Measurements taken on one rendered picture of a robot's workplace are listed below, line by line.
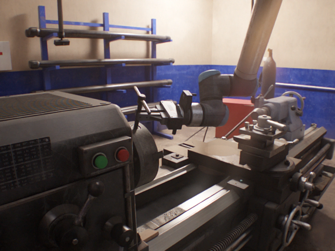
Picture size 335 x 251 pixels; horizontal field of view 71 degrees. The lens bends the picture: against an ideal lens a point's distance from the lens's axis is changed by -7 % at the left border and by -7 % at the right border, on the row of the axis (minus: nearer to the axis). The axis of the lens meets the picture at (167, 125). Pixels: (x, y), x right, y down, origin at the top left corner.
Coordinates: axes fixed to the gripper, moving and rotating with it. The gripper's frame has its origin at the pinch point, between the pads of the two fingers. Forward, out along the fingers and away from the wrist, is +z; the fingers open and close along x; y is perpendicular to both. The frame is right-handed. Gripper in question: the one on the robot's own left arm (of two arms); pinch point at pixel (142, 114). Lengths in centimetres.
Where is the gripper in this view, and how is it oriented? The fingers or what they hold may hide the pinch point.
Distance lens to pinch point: 88.6
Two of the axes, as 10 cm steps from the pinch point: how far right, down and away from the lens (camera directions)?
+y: -1.8, 8.5, 4.9
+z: -9.4, 0.0, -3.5
